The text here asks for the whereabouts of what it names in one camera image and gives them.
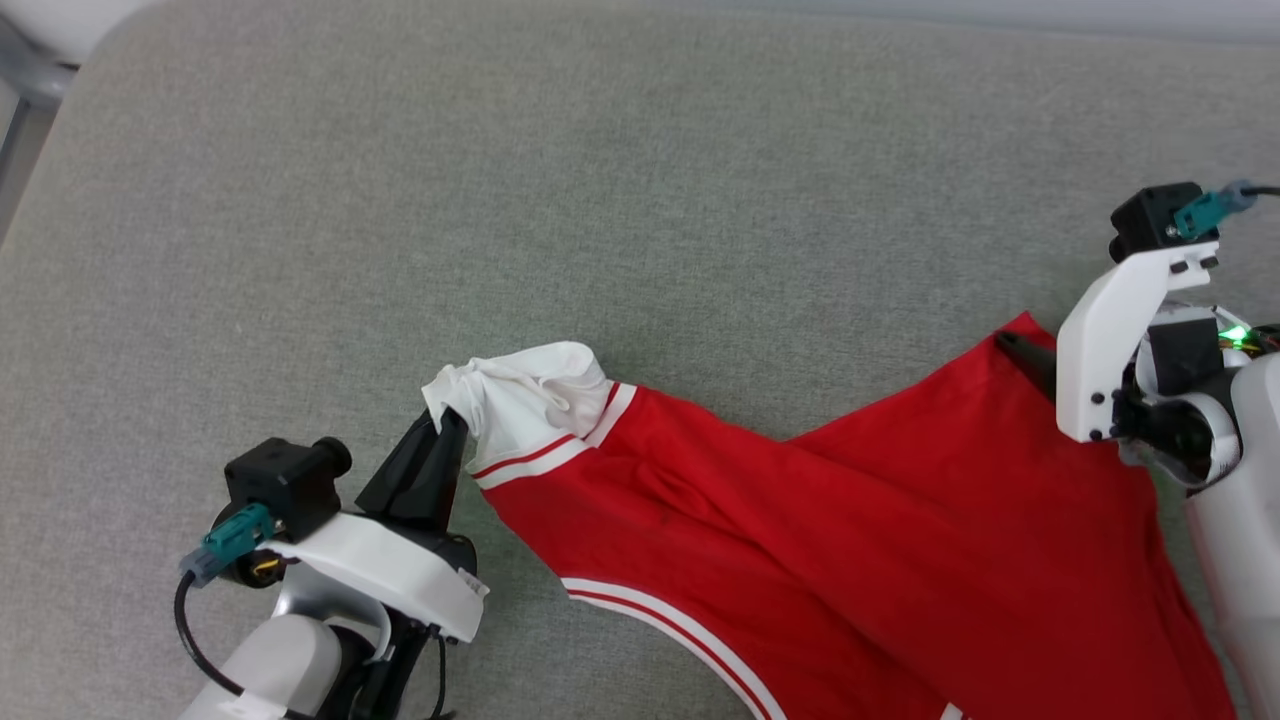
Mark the red and white striped garment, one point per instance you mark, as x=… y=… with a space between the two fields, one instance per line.
x=850 y=560

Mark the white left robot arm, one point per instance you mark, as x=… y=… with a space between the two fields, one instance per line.
x=275 y=665

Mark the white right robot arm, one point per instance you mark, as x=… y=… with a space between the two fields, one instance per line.
x=1245 y=560

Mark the white left camera bracket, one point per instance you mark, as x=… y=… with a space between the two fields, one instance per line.
x=390 y=575

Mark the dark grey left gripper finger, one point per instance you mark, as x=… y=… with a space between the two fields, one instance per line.
x=445 y=480
x=395 y=480

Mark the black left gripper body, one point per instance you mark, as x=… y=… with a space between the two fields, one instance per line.
x=445 y=550

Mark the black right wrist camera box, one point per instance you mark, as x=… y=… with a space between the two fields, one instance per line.
x=1145 y=220

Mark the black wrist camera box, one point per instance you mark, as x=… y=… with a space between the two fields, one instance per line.
x=285 y=485
x=1145 y=220

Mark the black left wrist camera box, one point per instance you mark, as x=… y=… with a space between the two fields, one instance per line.
x=285 y=485

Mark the white right camera bracket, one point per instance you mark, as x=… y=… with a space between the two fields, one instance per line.
x=1105 y=340

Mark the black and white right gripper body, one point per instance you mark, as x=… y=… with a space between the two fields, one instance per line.
x=1185 y=400

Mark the white camera bracket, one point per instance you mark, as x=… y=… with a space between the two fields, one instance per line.
x=1105 y=340
x=390 y=575

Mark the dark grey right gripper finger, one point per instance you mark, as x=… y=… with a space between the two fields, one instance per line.
x=1030 y=362

